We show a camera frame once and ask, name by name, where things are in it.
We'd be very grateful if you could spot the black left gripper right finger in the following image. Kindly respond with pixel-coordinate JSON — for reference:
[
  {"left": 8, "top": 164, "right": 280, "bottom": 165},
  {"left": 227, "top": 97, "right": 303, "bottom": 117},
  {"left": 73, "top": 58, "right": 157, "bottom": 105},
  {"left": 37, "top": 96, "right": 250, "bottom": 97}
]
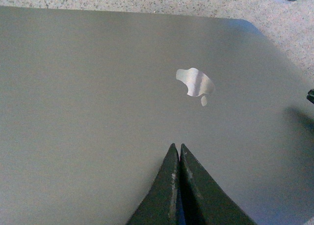
[{"left": 180, "top": 144, "right": 256, "bottom": 225}]

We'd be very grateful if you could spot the grey laptop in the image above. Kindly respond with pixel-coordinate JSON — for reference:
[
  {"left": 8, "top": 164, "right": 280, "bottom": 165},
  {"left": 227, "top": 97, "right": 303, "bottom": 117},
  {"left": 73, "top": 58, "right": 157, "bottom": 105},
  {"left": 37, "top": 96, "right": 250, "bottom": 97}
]
[{"left": 0, "top": 7, "right": 314, "bottom": 225}]

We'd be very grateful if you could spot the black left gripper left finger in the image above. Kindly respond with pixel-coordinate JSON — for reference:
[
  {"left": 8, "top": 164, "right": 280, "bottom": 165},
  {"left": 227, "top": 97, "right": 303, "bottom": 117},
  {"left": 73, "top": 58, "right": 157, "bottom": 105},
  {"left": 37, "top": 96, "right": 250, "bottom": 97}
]
[{"left": 127, "top": 144, "right": 180, "bottom": 225}]

